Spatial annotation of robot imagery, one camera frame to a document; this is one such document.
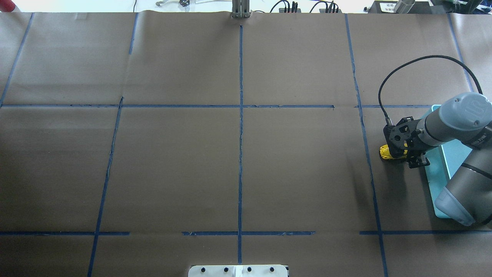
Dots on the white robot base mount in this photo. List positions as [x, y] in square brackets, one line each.
[255, 270]

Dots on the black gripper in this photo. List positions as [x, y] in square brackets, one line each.
[414, 146]

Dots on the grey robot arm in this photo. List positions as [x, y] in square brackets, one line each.
[466, 117]

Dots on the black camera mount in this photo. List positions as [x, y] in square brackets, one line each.
[399, 136]

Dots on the red cylinder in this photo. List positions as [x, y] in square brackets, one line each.
[7, 6]

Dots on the aluminium frame post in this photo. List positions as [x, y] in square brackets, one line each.
[241, 9]

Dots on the yellow beetle toy car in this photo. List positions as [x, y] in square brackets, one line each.
[384, 153]

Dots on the turquoise plastic bin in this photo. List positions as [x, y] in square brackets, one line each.
[445, 160]

